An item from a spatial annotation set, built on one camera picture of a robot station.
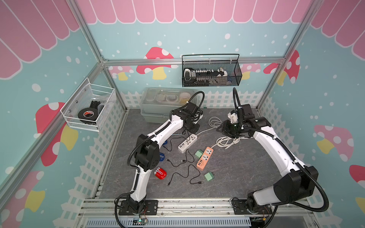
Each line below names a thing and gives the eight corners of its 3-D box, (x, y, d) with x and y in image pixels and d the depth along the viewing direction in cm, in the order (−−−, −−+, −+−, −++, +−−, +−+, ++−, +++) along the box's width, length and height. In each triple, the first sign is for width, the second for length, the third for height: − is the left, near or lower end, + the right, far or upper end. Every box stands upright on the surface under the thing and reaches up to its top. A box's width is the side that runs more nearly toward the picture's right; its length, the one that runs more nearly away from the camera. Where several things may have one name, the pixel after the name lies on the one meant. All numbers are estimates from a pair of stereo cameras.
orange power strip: (195, 167, 90) (195, 165, 88) (206, 147, 99) (206, 145, 97) (203, 171, 88) (203, 170, 86) (213, 150, 97) (214, 149, 95)
